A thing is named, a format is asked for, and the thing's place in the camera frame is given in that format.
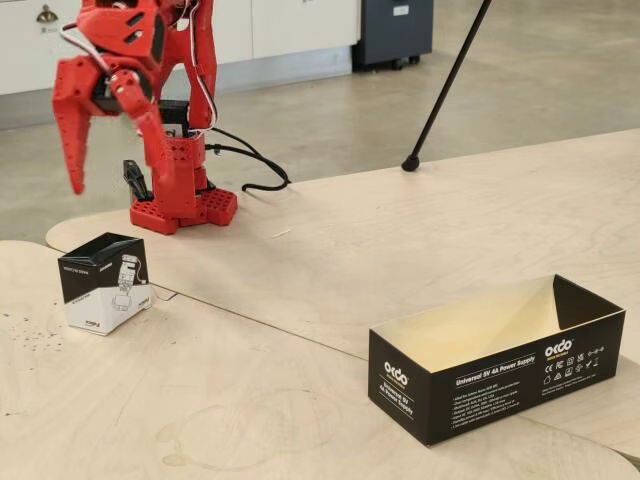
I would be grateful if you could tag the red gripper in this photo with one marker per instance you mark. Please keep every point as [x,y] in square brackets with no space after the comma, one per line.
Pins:
[75,87]

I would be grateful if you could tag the small black white box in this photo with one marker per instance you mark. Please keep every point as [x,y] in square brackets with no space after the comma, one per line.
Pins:
[90,310]

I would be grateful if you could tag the red robot arm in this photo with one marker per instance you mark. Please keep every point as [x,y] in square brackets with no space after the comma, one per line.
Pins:
[200,75]

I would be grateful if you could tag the long open black box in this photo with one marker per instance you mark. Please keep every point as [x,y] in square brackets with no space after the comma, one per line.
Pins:
[475,400]

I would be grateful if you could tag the black table clamp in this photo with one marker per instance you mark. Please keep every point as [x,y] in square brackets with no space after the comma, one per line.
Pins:
[134,175]

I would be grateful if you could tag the small wood splinter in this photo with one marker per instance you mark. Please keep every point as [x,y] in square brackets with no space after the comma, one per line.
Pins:
[281,233]

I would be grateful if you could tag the white cabinet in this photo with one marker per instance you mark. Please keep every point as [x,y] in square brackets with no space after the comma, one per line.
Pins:
[300,25]

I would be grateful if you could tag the black tripod leg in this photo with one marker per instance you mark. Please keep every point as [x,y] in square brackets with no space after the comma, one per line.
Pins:
[440,105]

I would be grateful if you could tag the dark grey wheeled pedestal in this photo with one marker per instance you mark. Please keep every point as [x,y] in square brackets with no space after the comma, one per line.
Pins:
[395,30]

